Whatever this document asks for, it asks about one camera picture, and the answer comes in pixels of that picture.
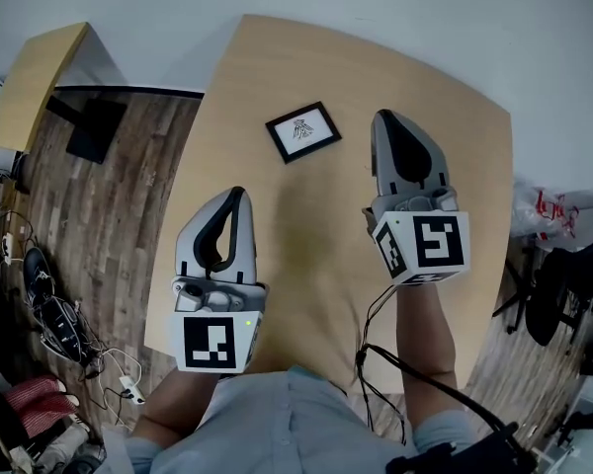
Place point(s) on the red checked cloth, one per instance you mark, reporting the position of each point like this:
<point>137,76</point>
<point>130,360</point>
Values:
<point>34,403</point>

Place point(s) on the person's right forearm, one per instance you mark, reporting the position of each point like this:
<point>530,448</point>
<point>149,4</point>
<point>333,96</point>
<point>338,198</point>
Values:
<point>425,343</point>

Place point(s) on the person's left forearm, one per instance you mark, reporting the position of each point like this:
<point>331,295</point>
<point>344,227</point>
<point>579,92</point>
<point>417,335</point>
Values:
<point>178,403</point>

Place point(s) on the light blue shirt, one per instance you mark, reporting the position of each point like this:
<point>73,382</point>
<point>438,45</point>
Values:
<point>277,427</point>

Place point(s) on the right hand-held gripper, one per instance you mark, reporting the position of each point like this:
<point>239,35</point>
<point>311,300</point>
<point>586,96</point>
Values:
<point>425,245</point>

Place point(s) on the clear plastic bags red print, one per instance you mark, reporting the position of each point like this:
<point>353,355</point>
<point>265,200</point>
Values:
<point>548,210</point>

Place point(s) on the small wooden side table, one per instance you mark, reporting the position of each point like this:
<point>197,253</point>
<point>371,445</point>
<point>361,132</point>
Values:
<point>34,77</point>

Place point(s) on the black pack on waist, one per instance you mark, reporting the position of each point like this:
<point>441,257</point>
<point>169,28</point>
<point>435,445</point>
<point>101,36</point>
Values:
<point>474,457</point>

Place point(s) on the black office chair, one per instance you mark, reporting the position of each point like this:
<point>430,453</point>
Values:
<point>558,284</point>

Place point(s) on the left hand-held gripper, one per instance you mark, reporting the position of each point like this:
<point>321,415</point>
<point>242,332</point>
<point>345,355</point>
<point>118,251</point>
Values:
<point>212,334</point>

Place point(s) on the white power strip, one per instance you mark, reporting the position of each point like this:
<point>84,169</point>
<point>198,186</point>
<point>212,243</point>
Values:
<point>7,247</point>
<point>132,390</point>

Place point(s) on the black framed bird picture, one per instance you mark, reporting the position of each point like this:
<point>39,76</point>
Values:
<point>304,131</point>

